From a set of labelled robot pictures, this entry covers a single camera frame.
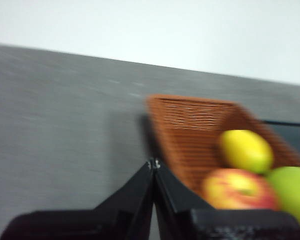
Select black flat rectangular tray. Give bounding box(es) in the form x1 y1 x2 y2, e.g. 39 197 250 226
261 119 300 153

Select green apple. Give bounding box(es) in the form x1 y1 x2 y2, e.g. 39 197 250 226
264 166 300 235

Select red apple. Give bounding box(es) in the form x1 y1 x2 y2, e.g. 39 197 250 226
201 167 281 211

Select yellow lemon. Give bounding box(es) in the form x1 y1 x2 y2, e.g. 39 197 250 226
217 129 275 175

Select brown woven wicker basket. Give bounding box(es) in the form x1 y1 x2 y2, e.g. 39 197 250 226
146 94 300 201

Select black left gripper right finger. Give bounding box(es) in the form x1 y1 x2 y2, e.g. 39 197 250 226
153 159 300 240

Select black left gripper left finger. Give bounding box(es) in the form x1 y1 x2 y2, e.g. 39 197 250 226
0 159 155 240

